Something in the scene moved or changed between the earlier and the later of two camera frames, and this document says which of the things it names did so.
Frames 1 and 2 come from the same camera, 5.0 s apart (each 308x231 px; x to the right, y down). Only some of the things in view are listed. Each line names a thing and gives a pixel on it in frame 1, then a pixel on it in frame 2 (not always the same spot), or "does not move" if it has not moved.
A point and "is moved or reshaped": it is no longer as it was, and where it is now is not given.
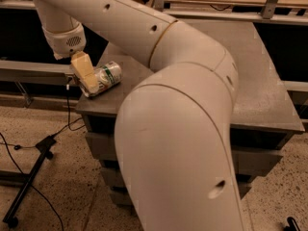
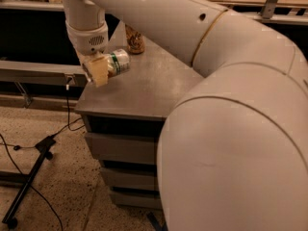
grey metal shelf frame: (266, 11) does not move
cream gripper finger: (86, 71) to (95, 66)
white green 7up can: (107, 75) is moved or reshaped
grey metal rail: (35, 71) does not move
